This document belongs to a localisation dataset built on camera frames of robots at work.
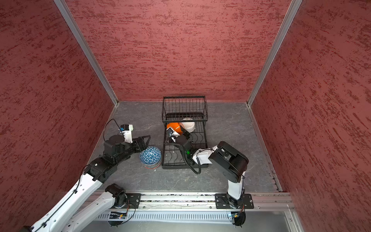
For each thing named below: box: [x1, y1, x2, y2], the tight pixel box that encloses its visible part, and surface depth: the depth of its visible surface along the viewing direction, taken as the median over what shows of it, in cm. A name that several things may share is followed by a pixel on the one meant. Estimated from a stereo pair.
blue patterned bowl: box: [139, 145, 162, 165], surface depth 84 cm
